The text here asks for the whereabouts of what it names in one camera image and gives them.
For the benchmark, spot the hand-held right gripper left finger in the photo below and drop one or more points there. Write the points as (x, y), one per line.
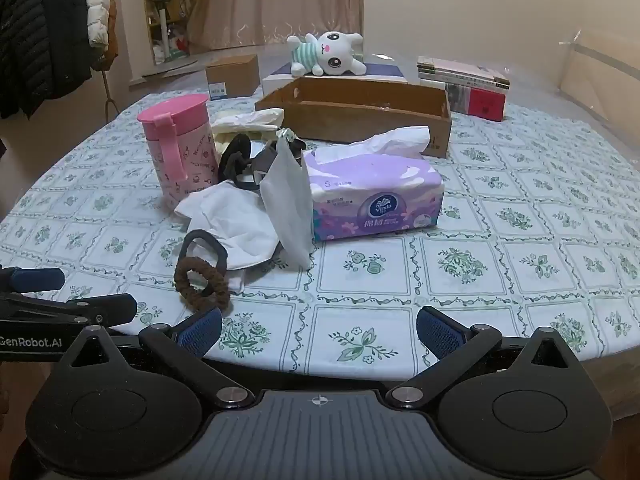
(200, 332)

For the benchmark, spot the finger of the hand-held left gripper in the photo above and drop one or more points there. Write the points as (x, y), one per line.
(112, 309)
(37, 280)

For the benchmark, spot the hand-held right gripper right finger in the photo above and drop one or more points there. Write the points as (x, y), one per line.
(439, 332)

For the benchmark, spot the white cloth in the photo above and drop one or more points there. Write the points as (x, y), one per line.
(225, 220)

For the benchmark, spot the white face mask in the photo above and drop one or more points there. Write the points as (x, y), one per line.
(287, 200)

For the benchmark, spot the cream towel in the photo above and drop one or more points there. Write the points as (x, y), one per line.
(245, 120)

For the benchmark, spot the cardboard tray box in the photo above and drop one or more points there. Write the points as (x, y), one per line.
(350, 120)

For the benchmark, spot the green floral tablecloth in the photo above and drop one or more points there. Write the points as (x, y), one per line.
(450, 270)

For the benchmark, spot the purple tissue pack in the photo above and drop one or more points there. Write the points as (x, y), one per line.
(370, 185)

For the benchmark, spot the pink lidded cup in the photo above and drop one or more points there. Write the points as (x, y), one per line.
(185, 160)

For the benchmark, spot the thick red spine book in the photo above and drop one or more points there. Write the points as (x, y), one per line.
(482, 105)

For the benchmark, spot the black puffer jacket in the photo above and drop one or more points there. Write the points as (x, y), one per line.
(35, 35)

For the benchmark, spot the brown garment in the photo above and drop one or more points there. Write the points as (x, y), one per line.
(107, 45)

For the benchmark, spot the thin white spine book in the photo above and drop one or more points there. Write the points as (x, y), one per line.
(465, 82)

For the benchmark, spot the blue and white flat box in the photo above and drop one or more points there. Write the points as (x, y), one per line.
(275, 82)

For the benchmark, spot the small brown cardboard box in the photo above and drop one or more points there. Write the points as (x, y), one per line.
(232, 72)

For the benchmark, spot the white puffer jacket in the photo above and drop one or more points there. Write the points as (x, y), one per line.
(97, 5)

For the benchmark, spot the white plush toy striped shirt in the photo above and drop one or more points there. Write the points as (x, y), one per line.
(332, 55)

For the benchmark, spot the cluttered storage shelf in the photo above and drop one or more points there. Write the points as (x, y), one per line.
(165, 10)

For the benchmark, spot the plastic wrapped wooden headboard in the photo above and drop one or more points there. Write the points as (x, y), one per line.
(600, 75)

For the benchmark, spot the beige curtain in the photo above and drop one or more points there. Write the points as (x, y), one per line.
(275, 0)

